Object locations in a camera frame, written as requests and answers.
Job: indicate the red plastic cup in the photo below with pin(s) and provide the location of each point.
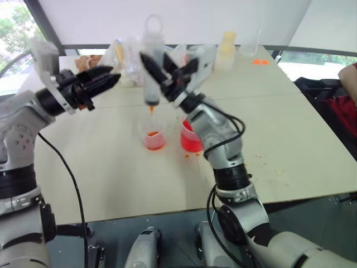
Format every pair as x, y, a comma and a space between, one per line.
188, 142

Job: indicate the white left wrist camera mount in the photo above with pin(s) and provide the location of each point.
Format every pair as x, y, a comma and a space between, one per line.
44, 64

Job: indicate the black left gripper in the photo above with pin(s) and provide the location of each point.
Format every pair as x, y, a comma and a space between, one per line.
69, 89

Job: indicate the dark window frame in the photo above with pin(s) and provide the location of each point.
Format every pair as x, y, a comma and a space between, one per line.
44, 25

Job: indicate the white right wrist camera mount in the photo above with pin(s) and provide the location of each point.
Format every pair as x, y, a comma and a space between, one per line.
205, 64

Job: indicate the clear cup with red liquid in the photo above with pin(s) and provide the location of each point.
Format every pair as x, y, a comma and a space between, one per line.
153, 141

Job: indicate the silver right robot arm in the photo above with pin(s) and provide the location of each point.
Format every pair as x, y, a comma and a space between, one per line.
223, 139

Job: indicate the clear plastic beaker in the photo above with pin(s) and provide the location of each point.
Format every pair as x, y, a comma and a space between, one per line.
249, 46

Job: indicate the large clear plastic syringe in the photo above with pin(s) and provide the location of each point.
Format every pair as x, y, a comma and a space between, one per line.
150, 96

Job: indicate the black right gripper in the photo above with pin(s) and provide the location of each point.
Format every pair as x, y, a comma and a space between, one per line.
178, 83

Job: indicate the small white container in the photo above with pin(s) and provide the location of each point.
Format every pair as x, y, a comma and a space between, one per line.
127, 81

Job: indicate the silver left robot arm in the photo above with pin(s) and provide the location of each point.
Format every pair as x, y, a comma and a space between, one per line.
16, 134

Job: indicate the black and red bag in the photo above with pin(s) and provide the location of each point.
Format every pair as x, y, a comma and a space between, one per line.
332, 111

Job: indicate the small orange piece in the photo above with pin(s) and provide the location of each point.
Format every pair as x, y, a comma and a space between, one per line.
260, 62

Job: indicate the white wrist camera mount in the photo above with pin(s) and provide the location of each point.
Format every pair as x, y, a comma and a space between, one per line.
205, 64
44, 64

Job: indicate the pale yellow plastic bottle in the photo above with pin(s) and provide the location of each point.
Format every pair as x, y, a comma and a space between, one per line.
226, 53

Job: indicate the clear plastic bag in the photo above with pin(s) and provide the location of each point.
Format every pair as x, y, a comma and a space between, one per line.
129, 56

